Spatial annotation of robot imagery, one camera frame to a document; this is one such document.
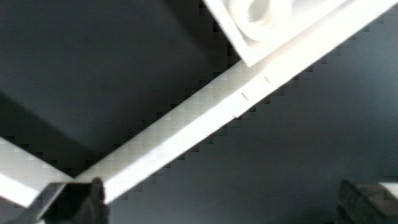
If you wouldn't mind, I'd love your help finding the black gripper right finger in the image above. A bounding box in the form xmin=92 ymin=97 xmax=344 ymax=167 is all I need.
xmin=334 ymin=180 xmax=398 ymax=224

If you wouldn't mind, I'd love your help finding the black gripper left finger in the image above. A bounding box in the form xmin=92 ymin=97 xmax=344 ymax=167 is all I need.
xmin=7 ymin=178 xmax=110 ymax=224

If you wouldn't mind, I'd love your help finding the white U-shaped fence obstacle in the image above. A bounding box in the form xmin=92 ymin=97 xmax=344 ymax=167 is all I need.
xmin=0 ymin=0 xmax=398 ymax=206

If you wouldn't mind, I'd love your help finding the white square tabletop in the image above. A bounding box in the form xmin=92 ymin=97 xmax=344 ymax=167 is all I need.
xmin=202 ymin=0 xmax=348 ymax=66

